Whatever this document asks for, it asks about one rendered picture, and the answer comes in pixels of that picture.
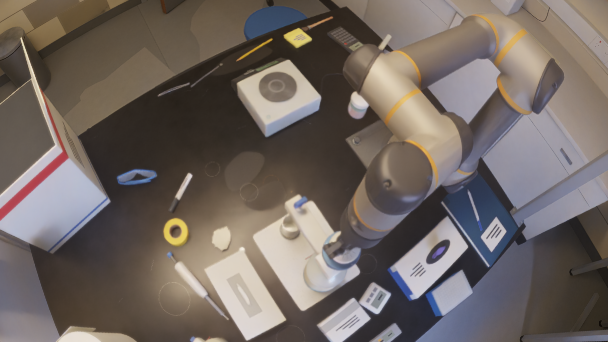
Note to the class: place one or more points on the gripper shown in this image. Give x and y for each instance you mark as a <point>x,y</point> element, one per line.
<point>361,241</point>

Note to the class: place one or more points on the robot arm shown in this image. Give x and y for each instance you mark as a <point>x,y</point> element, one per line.
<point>418,118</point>

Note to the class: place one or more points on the clear glass beaker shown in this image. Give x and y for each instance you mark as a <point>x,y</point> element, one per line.
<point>320,278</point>

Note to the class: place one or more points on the white dispenser body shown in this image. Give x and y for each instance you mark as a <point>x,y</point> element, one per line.
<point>309,223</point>

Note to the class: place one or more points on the blue tap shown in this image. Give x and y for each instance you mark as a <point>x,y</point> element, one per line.
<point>300,202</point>

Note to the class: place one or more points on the white balance body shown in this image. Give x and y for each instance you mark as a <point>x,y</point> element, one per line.
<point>285,111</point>

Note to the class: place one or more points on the grey round balance pan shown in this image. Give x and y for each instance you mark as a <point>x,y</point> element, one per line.
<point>278,86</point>

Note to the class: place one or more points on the grey metal cylinder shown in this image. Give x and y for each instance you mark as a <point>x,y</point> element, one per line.
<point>288,228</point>

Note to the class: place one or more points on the white timer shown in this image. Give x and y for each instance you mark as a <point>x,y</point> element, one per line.
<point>374,298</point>

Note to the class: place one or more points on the white printed card box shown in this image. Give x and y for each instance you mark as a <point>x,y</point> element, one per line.
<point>343,321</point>

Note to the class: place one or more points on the white box with purple oval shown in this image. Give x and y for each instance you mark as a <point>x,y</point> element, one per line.
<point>427,259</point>

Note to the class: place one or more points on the small white device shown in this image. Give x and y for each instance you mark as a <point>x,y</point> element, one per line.
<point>385,334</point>

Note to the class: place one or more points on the white tissue box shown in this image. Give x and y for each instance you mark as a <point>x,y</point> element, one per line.
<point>244,293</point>

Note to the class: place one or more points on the crumpled white paper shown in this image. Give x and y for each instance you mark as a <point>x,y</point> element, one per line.
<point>221,238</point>

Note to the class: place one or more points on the blue and white box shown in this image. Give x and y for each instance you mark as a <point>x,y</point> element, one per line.
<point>449,292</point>

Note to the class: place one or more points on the white pipette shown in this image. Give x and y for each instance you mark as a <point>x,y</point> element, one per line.
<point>195,284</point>

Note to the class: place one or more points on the white bottle with pink label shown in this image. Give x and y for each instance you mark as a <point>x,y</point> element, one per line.
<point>357,105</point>

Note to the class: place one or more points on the blue pen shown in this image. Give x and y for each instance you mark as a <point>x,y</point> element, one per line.
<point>474,209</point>

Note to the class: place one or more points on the dark blue notebook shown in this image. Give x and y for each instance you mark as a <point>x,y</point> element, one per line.
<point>480,223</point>

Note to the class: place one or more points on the white bottle with blue cap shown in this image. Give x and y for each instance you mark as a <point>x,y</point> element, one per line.
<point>208,339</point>

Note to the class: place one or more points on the yellow tape roll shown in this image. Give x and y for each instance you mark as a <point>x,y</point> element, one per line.
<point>176,232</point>

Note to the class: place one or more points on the black and white marker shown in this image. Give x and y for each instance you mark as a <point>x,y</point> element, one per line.
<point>180,192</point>

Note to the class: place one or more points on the blue safety goggles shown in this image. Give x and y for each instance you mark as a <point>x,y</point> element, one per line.
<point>136,176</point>

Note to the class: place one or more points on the black calculator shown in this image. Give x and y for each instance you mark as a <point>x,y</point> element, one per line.
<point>343,38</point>

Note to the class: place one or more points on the white marker stick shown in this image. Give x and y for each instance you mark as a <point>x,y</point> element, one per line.
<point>384,42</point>

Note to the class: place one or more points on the yellow sticky note pad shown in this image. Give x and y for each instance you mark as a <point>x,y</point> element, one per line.
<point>298,37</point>

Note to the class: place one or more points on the yellow pencil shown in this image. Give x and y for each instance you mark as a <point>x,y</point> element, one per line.
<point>254,49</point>

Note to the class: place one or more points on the thin metal spatula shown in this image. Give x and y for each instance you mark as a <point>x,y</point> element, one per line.
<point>206,75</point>

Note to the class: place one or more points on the silver pen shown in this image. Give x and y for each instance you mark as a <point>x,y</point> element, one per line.
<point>173,89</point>

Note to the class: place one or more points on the white cabinet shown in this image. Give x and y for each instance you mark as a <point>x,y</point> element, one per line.
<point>536,142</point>

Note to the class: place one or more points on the grey metal bar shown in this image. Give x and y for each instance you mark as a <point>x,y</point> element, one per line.
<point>560,187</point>

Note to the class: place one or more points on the blue round stool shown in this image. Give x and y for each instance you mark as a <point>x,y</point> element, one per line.
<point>273,21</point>

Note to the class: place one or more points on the white machine with red stripe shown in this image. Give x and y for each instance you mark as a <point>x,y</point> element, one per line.
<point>42,166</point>

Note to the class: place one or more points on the black waste bin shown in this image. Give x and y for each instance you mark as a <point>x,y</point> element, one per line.
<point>19,59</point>

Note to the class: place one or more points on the grey metal base plate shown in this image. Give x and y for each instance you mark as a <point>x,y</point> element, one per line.
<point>368,142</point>

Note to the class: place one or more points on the white wall socket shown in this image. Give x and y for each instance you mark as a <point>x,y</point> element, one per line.
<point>599,45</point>

